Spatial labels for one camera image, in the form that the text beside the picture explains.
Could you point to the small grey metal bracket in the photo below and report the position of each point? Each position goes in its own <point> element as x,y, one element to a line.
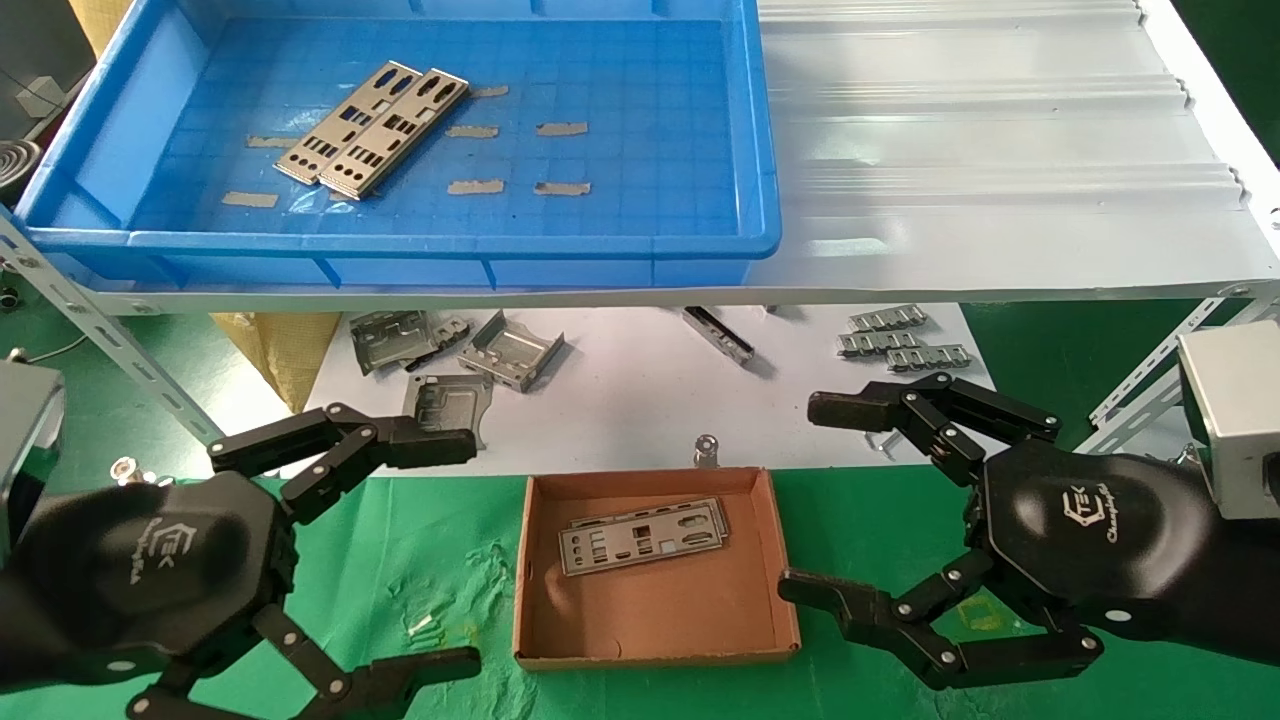
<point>452,330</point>

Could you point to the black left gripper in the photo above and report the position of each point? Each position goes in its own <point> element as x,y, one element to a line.
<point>150,570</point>

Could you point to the green table cloth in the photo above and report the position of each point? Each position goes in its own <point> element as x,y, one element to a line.
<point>400,560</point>

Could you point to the u-shaped metal bracket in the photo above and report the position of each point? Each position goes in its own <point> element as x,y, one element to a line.
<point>510,352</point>

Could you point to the silver binder clip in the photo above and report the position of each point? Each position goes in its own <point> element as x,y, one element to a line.
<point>706,447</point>
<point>125,468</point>

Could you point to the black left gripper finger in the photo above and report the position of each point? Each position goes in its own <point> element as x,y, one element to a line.
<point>420,448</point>

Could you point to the small white scraps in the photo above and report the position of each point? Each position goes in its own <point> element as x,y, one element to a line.
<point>422,626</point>

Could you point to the metal io shield plate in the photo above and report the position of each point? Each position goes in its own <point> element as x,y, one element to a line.
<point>625,558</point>
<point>640,513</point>
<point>395,143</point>
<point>340,128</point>

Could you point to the grey block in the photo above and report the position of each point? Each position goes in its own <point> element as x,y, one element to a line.
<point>40,95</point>

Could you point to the white slotted rack post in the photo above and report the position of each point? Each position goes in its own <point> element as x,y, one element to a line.
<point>1165,365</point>
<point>100,318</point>

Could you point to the ridged metal strip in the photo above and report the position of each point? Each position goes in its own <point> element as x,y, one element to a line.
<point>930,358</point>
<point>880,345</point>
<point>888,319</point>

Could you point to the shallow brown cardboard box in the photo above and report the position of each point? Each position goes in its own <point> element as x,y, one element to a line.
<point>650,620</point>

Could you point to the brown tape piece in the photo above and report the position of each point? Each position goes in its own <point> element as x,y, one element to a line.
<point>561,129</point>
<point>561,188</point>
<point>272,142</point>
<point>471,131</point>
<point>491,91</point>
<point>475,187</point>
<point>249,199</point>

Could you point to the flat stamped metal plate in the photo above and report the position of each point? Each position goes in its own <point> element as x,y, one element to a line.
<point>445,395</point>

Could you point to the blue plastic tray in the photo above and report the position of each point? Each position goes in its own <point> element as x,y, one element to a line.
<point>620,80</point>

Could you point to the small round metal fitting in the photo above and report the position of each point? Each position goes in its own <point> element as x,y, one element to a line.
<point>8,298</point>

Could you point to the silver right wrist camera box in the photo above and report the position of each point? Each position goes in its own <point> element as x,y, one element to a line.
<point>1240,420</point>

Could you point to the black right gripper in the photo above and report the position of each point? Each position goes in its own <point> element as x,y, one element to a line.
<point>1100,540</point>

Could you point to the white metal shelf board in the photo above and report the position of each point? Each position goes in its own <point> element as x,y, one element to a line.
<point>950,150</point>

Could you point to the grey stamped metal bracket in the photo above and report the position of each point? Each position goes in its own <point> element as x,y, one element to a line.
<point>385,340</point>

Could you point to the long narrow metal bracket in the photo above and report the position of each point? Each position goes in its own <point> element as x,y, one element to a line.
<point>720,338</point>

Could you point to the white paper sheet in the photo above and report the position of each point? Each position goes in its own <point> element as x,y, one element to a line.
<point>620,400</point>

